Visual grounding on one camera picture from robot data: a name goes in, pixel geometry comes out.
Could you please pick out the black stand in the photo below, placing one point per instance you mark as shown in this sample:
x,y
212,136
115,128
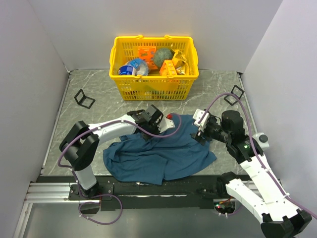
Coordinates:
x,y
236,94
82,100

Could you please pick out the blue white can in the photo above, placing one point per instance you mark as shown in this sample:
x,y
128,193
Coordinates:
x,y
134,67

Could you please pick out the orange cracker box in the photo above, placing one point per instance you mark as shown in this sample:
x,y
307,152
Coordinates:
x,y
168,69

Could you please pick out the black right stand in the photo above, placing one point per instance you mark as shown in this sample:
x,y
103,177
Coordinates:
x,y
236,94

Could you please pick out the blue t-shirt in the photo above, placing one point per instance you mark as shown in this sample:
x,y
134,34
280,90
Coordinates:
x,y
134,159

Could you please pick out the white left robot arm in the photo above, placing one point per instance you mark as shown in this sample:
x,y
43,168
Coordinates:
x,y
80,144

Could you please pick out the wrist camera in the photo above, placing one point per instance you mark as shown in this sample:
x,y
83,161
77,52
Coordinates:
x,y
201,119
166,123

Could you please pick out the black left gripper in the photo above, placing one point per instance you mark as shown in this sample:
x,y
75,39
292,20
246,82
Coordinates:
x,y
145,136

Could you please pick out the yellow snack bag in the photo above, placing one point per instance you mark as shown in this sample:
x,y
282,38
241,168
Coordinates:
x,y
180,62

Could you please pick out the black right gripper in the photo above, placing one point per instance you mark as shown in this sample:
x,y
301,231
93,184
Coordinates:
x,y
198,135

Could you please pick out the green avocado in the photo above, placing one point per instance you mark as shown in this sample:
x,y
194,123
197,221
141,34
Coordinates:
x,y
161,55

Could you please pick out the black left stand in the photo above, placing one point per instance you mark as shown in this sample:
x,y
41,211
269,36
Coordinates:
x,y
82,100

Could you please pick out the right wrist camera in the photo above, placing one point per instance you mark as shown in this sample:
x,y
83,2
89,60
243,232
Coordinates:
x,y
201,119

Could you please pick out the yellow plastic basket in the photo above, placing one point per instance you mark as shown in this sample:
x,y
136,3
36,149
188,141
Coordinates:
x,y
153,86

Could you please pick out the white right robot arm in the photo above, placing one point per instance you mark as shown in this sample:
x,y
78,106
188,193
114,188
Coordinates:
x,y
278,217

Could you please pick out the orange snack box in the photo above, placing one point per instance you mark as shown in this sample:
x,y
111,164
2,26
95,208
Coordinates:
x,y
147,55

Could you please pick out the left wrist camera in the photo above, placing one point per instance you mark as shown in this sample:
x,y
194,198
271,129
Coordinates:
x,y
166,123

